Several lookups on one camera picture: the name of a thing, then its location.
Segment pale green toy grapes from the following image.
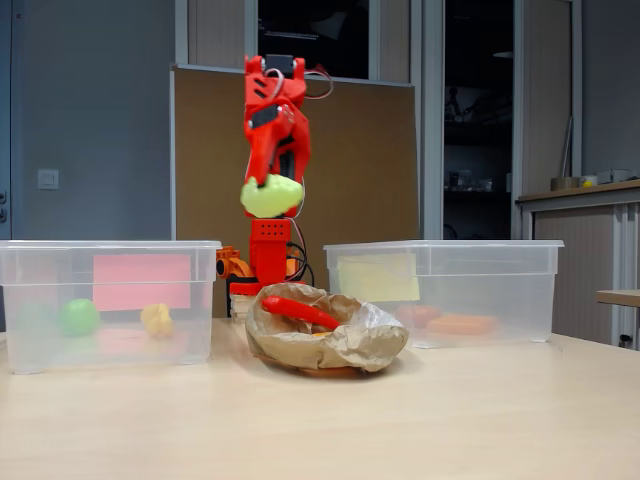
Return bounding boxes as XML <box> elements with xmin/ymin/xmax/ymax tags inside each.
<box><xmin>239</xmin><ymin>173</ymin><xmax>305</xmax><ymax>219</ymax></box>

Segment yellow toy bananas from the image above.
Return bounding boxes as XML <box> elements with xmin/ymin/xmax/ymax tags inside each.
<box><xmin>139</xmin><ymin>303</ymin><xmax>174</xmax><ymax>337</ymax></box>

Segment green toy apple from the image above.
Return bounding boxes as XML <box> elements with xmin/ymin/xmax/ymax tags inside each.
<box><xmin>58</xmin><ymin>298</ymin><xmax>101</xmax><ymax>337</ymax></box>

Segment yellow paper label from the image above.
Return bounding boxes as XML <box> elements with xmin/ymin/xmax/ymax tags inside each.
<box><xmin>337</xmin><ymin>253</ymin><xmax>420</xmax><ymax>303</ymax></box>

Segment pink paper label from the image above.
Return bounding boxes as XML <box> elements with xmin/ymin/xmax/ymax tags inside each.
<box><xmin>92</xmin><ymin>253</ymin><xmax>193</xmax><ymax>312</ymax></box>

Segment clear plastic bin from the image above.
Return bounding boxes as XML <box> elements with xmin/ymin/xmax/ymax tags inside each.
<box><xmin>0</xmin><ymin>239</ymin><xmax>223</xmax><ymax>375</ymax></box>
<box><xmin>323</xmin><ymin>239</ymin><xmax>565</xmax><ymax>350</ymax></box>

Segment white box on cabinet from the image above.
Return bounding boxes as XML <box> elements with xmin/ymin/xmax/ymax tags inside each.
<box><xmin>597</xmin><ymin>168</ymin><xmax>639</xmax><ymax>184</ymax></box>

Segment brown cork board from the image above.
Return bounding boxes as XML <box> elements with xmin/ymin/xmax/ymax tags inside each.
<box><xmin>169</xmin><ymin>63</ymin><xmax>420</xmax><ymax>319</ymax></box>

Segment orange plastic clamp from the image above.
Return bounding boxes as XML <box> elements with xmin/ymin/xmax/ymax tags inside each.
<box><xmin>215</xmin><ymin>245</ymin><xmax>256</xmax><ymax>281</ymax></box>

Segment wooden base block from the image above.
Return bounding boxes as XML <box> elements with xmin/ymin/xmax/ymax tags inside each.
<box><xmin>229</xmin><ymin>293</ymin><xmax>262</xmax><ymax>319</ymax></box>

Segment red toy chili pepper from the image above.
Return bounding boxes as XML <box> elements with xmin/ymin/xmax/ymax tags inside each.
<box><xmin>261</xmin><ymin>295</ymin><xmax>342</xmax><ymax>330</ymax></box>

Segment crumpled brown paper bag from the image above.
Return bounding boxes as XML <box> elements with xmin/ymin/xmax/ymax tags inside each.
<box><xmin>244</xmin><ymin>282</ymin><xmax>410</xmax><ymax>374</ymax></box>

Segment grey cabinet with wooden top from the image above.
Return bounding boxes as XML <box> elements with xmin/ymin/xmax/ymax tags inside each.
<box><xmin>515</xmin><ymin>179</ymin><xmax>640</xmax><ymax>351</ymax></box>

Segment small wooden side table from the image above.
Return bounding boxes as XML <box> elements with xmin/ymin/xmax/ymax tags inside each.
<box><xmin>595</xmin><ymin>288</ymin><xmax>640</xmax><ymax>308</ymax></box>

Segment black power cable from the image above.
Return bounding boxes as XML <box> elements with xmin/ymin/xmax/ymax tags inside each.
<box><xmin>287</xmin><ymin>242</ymin><xmax>315</xmax><ymax>284</ymax></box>

